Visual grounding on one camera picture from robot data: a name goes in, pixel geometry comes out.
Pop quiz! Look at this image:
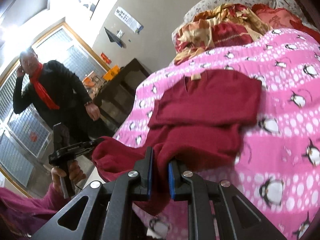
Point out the wall calendar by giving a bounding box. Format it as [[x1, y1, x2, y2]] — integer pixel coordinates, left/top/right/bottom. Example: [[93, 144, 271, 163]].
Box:
[[114, 6, 144, 33]]

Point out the dark wooden headboard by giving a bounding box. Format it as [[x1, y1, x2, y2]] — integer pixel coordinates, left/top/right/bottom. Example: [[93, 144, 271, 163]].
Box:
[[275, 0, 320, 34]]

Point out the window with metal grille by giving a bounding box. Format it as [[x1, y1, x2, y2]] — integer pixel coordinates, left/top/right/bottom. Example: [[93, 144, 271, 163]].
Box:
[[0, 21, 110, 195]]

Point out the dark hanging cloth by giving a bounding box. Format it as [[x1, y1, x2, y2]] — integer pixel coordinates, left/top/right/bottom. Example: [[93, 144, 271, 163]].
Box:
[[104, 27, 127, 48]]

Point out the red embroidered pillow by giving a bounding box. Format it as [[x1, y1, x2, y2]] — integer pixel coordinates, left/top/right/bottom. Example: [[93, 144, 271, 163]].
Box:
[[251, 4, 309, 37]]

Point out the person's left forearm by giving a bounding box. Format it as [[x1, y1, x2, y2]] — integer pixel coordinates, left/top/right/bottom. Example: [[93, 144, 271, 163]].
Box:
[[0, 182, 68, 240]]

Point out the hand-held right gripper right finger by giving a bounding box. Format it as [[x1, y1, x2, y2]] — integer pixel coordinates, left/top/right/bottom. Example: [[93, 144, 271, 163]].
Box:
[[168, 159, 288, 240]]

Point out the pink penguin blanket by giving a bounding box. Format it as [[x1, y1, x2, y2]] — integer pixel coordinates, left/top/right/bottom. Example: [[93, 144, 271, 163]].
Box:
[[112, 29, 320, 240]]

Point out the orange printed box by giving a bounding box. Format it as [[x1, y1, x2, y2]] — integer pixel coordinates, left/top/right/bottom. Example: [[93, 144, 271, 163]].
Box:
[[84, 74, 103, 90]]

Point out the maroon knit sweater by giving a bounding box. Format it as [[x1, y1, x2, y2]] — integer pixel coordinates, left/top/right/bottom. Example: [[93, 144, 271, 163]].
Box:
[[91, 69, 262, 217]]

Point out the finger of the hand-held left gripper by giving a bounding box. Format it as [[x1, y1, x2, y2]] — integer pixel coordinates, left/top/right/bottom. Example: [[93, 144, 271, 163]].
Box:
[[86, 137, 104, 153]]

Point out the red cloth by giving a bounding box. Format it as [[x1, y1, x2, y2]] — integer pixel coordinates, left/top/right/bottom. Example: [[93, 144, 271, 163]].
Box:
[[290, 20, 320, 43]]

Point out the red and yellow floral quilt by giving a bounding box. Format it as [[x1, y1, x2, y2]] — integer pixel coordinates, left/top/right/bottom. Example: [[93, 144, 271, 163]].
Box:
[[172, 4, 272, 65]]

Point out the wall poster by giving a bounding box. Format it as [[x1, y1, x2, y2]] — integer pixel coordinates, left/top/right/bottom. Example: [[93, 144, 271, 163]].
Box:
[[77, 0, 104, 20]]

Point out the person's left hand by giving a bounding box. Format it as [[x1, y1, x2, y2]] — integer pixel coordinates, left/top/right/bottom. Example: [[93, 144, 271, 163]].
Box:
[[51, 161, 87, 193]]

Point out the dark wooden cabinet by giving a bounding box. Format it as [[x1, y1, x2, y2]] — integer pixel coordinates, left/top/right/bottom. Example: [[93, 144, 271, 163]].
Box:
[[94, 58, 150, 134]]

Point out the yellow basket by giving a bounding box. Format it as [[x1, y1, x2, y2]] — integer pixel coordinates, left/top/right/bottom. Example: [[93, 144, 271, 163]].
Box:
[[102, 65, 121, 80]]

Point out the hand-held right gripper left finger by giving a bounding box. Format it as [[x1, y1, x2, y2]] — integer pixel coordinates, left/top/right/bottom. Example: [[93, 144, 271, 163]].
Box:
[[30, 146, 154, 240]]

